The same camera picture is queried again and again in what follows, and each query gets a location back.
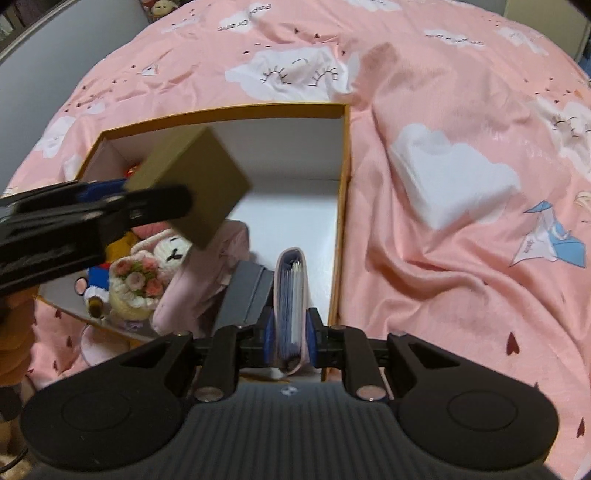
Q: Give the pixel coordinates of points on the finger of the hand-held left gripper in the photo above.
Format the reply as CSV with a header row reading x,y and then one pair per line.
x,y
152,203
104,188

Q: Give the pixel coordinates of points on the small brown cardboard box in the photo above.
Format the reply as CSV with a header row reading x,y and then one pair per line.
x,y
194,184

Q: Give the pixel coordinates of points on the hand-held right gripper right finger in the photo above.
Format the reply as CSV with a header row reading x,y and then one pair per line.
x,y
310,337

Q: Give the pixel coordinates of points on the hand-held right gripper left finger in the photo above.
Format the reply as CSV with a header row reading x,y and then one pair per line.
x,y
268,337

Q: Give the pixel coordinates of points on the red crochet charm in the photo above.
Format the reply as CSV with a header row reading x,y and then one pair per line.
x,y
131,172

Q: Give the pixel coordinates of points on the yellow plush doll blue outfit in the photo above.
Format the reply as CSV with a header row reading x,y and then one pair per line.
x,y
97,281

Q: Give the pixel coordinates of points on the grey box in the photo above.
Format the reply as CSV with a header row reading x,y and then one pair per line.
x,y
244,295

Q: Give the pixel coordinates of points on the clear tube of plush toys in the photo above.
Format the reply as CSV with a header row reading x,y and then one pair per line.
x,y
161,5

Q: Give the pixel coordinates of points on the cream door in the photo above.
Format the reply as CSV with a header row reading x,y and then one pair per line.
x,y
545,23

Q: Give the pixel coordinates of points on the cream crochet bunny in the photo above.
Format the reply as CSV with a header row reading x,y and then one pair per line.
x,y
138,281

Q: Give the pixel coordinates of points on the window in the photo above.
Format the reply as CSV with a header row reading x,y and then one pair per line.
x,y
23,39

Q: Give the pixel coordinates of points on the pink card holder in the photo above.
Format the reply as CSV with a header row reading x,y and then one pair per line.
x,y
291,295

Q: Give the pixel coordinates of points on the pink fabric pouch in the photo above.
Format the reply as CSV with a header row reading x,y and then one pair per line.
x,y
203,277

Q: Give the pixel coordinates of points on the white cardboard box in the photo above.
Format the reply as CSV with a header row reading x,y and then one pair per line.
x,y
286,152

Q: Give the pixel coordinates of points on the pink printed duvet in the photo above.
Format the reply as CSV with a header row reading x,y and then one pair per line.
x,y
438,277

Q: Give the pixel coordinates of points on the person's left hand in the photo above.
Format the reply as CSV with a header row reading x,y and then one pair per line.
x,y
16,337

